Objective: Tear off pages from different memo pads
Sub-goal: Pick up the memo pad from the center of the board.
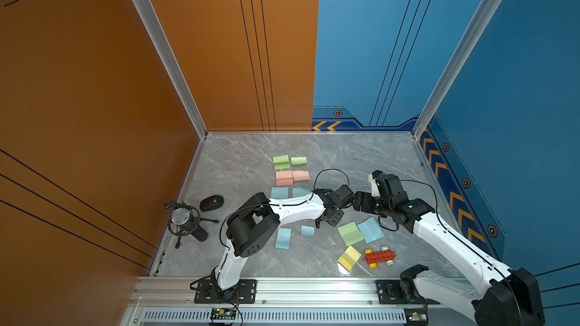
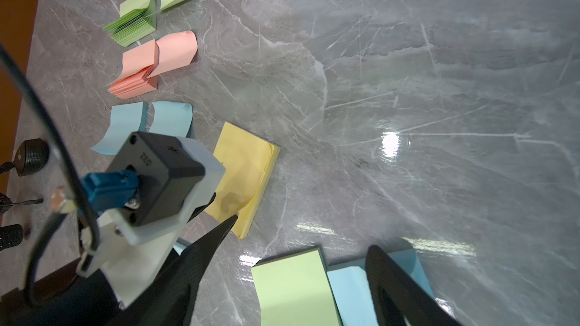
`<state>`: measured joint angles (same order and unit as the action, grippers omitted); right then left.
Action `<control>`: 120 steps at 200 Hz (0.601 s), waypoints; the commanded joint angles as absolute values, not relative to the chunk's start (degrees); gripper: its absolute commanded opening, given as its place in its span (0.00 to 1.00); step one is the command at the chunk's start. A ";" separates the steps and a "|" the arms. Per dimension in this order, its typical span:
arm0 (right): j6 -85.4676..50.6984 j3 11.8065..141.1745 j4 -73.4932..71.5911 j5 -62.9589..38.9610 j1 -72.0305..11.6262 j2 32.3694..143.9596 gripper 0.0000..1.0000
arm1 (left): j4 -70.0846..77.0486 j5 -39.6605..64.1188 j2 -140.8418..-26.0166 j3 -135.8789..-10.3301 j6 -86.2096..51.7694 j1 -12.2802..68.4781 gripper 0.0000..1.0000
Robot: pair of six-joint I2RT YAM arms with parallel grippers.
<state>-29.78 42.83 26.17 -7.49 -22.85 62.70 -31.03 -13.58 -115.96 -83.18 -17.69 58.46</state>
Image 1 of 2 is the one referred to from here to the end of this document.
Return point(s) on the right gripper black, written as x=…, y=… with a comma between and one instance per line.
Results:
x=365, y=196

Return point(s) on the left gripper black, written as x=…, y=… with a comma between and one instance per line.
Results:
x=335, y=221

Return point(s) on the blue memo pad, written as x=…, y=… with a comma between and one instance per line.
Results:
x=279, y=193
x=283, y=239
x=371, y=230

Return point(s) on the torn blue memo page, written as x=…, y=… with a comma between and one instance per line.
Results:
x=300, y=192

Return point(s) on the pink fanned memo pad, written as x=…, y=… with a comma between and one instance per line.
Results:
x=284, y=178

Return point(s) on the torn green memo page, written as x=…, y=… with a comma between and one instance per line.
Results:
x=299, y=160

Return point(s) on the green memo pad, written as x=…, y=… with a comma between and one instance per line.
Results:
x=281, y=162
x=350, y=234

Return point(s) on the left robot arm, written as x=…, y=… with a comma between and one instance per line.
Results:
x=250, y=227

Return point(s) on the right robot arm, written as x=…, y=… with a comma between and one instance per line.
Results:
x=496, y=295

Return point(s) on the yellow memo pad front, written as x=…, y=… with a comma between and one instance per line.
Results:
x=349, y=258

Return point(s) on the red toy car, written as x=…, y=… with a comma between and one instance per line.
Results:
x=384, y=255

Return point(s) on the black computer mouse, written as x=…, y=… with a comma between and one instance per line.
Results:
x=211, y=203

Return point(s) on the right circuit board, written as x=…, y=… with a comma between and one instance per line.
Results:
x=416, y=317

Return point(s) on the circuit board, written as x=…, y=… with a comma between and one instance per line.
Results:
x=223, y=314
x=416, y=317

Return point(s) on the black microphone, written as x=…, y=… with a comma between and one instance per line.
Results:
x=186, y=220

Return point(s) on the left circuit board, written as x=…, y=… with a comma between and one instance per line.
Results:
x=223, y=314

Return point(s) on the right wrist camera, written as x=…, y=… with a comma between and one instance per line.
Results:
x=372, y=181

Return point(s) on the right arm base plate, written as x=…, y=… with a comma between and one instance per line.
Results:
x=396, y=291

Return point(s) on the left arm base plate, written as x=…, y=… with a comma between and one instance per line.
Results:
x=208, y=293

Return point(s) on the aluminium front rail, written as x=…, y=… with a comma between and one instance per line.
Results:
x=279, y=301

